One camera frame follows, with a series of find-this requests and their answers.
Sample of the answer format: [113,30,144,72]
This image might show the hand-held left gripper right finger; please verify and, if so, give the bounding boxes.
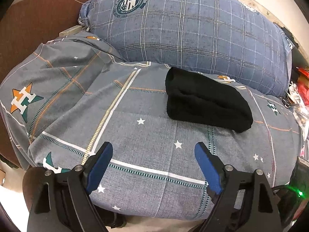
[194,142,283,232]

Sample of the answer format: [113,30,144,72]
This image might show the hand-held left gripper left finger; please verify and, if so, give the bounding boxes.
[27,141,114,232]

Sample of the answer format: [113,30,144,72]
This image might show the black pants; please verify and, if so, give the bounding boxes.
[165,67,253,133]

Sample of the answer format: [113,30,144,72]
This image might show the grey star print bed sheet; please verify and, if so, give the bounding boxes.
[0,34,305,220]

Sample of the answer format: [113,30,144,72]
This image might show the blue plaid pillow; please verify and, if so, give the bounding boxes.
[77,0,294,97]

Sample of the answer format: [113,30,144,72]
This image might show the beige wooden slat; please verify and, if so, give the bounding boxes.
[59,25,83,37]

